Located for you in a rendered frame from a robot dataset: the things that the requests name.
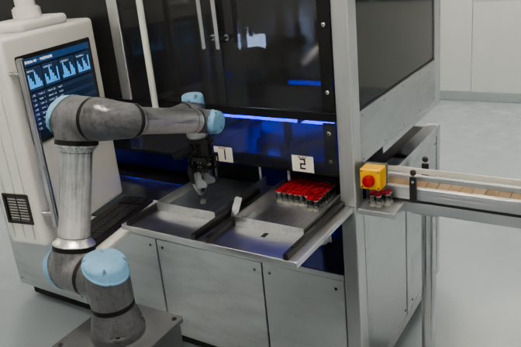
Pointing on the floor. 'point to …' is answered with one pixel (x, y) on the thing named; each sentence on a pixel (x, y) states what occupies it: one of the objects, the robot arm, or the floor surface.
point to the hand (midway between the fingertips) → (200, 190)
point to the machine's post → (349, 142)
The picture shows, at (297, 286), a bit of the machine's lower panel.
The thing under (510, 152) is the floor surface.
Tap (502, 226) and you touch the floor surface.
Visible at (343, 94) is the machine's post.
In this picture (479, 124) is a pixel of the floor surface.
